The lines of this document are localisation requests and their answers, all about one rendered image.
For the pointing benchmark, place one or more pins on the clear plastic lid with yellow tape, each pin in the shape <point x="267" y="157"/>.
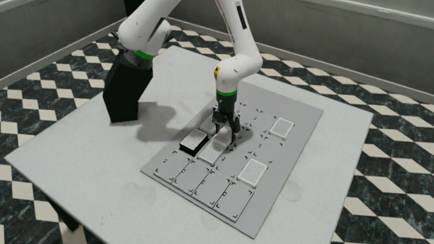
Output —
<point x="208" y="125"/>

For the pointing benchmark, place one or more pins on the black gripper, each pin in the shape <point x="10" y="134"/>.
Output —
<point x="235" y="125"/>

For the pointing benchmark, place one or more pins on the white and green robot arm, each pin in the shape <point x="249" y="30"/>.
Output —
<point x="136" y="32"/>

